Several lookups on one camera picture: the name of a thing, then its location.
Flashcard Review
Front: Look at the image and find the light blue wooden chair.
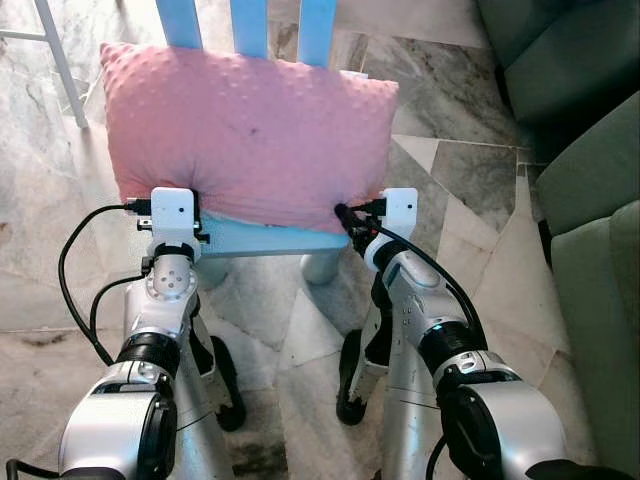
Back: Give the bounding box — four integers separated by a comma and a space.
157, 0, 353, 287

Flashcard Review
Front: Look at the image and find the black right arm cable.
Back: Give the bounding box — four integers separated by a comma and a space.
335, 200, 490, 351

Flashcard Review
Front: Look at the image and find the green fabric sofa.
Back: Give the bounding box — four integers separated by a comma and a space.
474, 0, 640, 480

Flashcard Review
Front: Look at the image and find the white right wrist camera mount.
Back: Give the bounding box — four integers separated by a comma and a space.
379, 187, 420, 240

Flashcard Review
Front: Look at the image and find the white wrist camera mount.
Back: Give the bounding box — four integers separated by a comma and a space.
379, 187, 420, 240
149, 186, 199, 247

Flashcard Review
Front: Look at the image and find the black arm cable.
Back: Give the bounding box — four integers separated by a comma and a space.
57, 202, 152, 367
335, 200, 490, 351

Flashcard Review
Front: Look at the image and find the white metal rack frame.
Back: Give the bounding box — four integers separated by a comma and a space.
0, 0, 90, 130

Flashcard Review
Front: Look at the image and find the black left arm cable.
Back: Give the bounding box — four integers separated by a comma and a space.
57, 202, 152, 367

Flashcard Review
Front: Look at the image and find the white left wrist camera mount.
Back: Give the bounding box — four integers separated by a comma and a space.
149, 186, 199, 247

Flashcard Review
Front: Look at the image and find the pink dotted plush pillow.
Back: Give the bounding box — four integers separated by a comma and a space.
100, 42, 400, 234

